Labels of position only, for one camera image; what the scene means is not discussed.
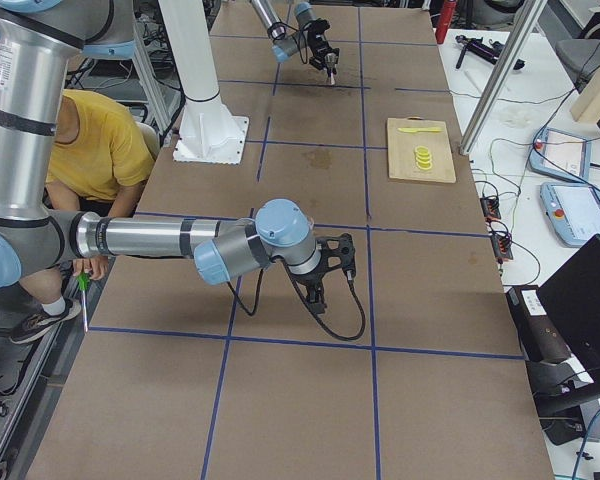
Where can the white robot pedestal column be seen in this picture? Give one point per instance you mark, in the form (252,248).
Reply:
(187,31)

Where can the yellow plastic knife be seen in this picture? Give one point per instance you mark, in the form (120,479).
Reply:
(415,130)

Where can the person in yellow shirt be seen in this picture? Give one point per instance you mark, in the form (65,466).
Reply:
(99,160)

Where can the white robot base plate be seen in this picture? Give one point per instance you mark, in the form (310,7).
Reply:
(211,141)

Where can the steel jigger measuring cup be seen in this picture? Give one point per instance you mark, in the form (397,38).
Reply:
(331,60)

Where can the aluminium frame post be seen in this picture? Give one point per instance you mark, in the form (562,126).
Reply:
(516,40)

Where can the teach pendant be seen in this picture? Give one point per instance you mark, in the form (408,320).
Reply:
(573,210)
(560,155)

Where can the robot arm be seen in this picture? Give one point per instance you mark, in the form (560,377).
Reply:
(37,40)
(287,40)

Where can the red cylinder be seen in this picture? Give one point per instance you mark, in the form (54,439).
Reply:
(444,20)

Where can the black handled tool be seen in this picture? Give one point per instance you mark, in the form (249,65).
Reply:
(489,52)

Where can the black desktop box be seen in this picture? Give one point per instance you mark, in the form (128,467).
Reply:
(538,336)

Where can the grey office chair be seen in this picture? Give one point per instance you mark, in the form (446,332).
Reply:
(580,57)

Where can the black monitor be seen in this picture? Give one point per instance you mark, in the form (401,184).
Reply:
(571,298)

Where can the lemon slice front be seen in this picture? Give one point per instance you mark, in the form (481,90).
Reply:
(424,166)

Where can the bamboo cutting board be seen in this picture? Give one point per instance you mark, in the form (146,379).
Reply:
(401,155)

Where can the near teach pendant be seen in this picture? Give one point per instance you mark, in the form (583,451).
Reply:
(573,210)

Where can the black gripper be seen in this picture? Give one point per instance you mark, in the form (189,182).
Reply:
(310,283)
(321,50)

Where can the green handled screwdriver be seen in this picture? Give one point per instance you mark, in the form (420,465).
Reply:
(83,284)

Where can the far teach pendant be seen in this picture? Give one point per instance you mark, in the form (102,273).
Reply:
(560,155)

